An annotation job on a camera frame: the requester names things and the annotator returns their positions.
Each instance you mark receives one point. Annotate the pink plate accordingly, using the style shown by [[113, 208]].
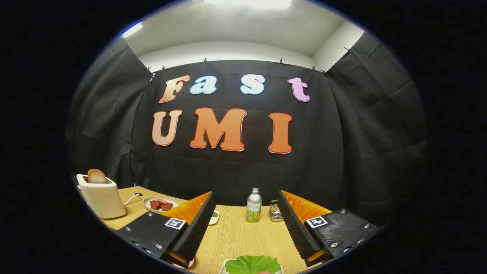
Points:
[[188, 265]]

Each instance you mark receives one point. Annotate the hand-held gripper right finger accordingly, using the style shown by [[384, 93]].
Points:
[[296, 228]]

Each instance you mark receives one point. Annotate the brown meat piece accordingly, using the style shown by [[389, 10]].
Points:
[[155, 205], [166, 206]]

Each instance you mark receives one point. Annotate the ceiling light panel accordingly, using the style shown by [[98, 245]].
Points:
[[247, 2]]

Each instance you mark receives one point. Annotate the divided white dish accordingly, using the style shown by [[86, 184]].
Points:
[[214, 220]]

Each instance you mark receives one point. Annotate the round white plate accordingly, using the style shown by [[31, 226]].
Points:
[[148, 206]]

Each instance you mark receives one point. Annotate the white toaster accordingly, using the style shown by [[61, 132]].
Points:
[[102, 199]]

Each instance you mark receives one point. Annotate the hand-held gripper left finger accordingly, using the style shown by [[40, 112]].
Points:
[[198, 228]]

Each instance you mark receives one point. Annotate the white rectangular plate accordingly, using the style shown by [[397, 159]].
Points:
[[222, 268]]

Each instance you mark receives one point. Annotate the green lettuce leaf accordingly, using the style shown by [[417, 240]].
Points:
[[253, 264]]

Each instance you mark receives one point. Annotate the green drink bottle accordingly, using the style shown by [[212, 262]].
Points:
[[253, 207]]

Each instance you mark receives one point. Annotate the toasted bread slice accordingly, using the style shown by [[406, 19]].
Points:
[[96, 176]]

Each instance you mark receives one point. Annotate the black backdrop cloth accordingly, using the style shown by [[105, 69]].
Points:
[[236, 175]]

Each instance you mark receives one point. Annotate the red sausage slice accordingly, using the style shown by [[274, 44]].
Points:
[[162, 201]]

